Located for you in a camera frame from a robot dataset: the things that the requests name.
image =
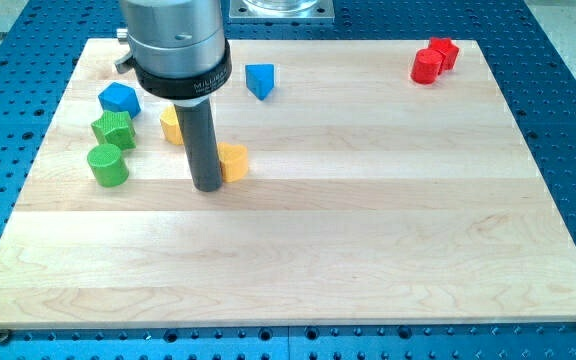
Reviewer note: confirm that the blue triangle block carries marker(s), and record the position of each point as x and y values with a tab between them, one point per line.
260	79

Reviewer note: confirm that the green cylinder block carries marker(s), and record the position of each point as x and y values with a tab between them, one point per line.
107	165

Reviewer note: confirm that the light wooden board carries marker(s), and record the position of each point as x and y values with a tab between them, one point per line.
369	199

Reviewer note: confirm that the yellow hexagon block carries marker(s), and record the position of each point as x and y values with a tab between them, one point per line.
170	126

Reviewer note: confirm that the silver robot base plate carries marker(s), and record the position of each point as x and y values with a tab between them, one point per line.
281	11

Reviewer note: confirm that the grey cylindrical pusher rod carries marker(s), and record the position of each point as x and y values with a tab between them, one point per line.
198	134

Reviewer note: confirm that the red star block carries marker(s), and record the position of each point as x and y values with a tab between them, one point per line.
447	48

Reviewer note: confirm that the left board clamp screw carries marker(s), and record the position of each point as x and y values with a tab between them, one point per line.
5	335

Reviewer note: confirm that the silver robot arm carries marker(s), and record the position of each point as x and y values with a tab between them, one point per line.
179	52

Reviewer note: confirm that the blue cube block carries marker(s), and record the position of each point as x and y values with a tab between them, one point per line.
118	97

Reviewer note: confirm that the red cylinder block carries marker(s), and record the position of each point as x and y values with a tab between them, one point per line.
426	66

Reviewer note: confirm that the green star block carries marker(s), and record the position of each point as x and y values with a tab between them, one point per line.
115	128

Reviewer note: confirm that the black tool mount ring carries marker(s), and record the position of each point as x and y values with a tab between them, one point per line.
190	87

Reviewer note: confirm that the yellow heart block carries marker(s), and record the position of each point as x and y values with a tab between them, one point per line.
233	160

